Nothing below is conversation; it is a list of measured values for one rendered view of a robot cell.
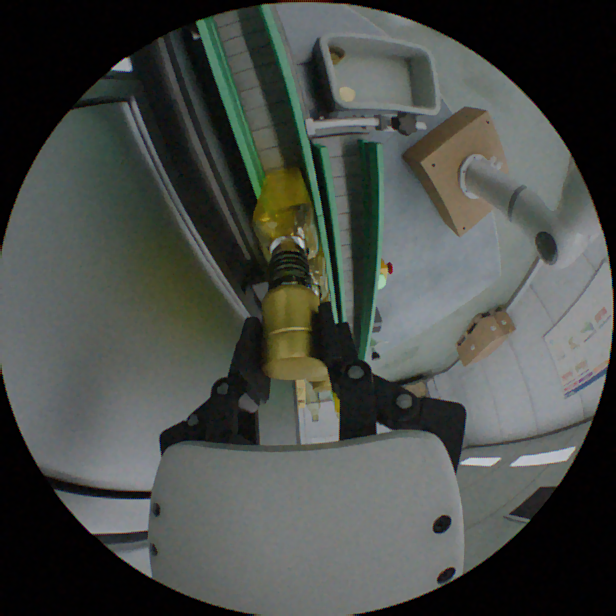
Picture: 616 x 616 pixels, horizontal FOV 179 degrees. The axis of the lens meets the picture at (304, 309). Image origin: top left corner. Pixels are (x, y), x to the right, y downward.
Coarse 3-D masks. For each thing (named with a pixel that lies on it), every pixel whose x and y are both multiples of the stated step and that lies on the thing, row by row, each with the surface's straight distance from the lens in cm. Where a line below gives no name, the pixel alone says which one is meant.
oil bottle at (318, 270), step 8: (320, 248) 22; (320, 256) 20; (312, 264) 20; (320, 264) 20; (312, 272) 19; (320, 272) 20; (312, 280) 20; (320, 280) 20; (320, 288) 20; (328, 288) 22; (320, 296) 21
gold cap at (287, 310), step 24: (288, 288) 11; (264, 312) 11; (288, 312) 10; (312, 312) 10; (264, 336) 10; (288, 336) 9; (312, 336) 9; (264, 360) 9; (288, 360) 9; (312, 360) 9
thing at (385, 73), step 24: (360, 48) 52; (384, 48) 52; (408, 48) 52; (336, 72) 49; (360, 72) 51; (384, 72) 53; (408, 72) 56; (432, 72) 52; (336, 96) 41; (360, 96) 49; (384, 96) 52; (408, 96) 55; (432, 96) 51
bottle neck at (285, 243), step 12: (276, 240) 16; (288, 240) 15; (300, 240) 16; (276, 252) 15; (288, 252) 14; (300, 252) 14; (276, 264) 13; (288, 264) 13; (300, 264) 13; (276, 276) 12; (288, 276) 12; (300, 276) 12
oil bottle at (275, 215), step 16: (272, 176) 31; (288, 176) 29; (272, 192) 23; (288, 192) 21; (304, 192) 21; (256, 208) 20; (272, 208) 18; (288, 208) 17; (304, 208) 17; (256, 224) 17; (272, 224) 16; (288, 224) 16; (304, 224) 16; (256, 240) 18; (272, 240) 16; (304, 240) 16
